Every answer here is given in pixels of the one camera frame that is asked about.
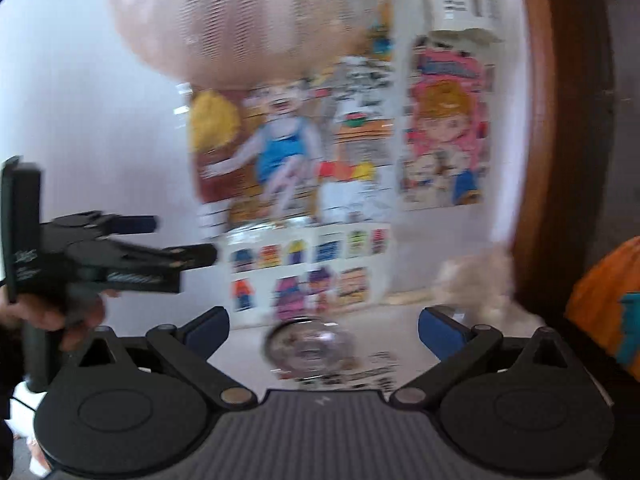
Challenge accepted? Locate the steel plate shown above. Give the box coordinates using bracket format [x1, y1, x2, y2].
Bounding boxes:
[262, 316, 356, 379]

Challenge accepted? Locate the person's left hand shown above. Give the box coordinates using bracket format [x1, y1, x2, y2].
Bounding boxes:
[1, 285, 106, 352]

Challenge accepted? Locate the plastic bag of buns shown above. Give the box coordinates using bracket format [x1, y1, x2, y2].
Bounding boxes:
[432, 245, 544, 337]

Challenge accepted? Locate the white printed tablecloth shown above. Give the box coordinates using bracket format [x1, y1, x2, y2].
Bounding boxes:
[204, 299, 551, 394]

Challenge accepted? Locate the wooden rolling pin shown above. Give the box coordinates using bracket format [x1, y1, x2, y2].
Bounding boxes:
[383, 288, 433, 306]

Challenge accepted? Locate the houses drawing paper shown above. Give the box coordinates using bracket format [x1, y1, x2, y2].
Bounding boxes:
[214, 222, 395, 330]

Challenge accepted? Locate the orange dress woman painting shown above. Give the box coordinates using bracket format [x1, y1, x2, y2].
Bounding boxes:
[565, 236, 639, 358]

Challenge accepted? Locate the boy with fan drawing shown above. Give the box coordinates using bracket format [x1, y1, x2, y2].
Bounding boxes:
[180, 56, 395, 238]

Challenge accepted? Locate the girl with teddy drawing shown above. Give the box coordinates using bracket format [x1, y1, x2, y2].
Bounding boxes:
[399, 36, 490, 210]

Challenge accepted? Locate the pink blurred lampshade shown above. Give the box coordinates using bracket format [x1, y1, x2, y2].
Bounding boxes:
[110, 0, 384, 89]

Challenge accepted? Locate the brown wooden door frame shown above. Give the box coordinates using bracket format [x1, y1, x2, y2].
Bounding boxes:
[512, 0, 558, 304]

